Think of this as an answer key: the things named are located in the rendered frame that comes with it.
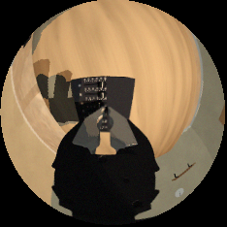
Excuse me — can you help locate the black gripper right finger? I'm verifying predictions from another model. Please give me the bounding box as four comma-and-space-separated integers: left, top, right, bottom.
107, 106, 160, 173

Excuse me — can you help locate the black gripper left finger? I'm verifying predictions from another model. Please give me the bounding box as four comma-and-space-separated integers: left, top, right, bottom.
51, 106, 107, 169

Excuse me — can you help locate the black lighting desk with faders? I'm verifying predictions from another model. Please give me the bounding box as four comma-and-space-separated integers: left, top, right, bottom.
72, 77, 135, 132

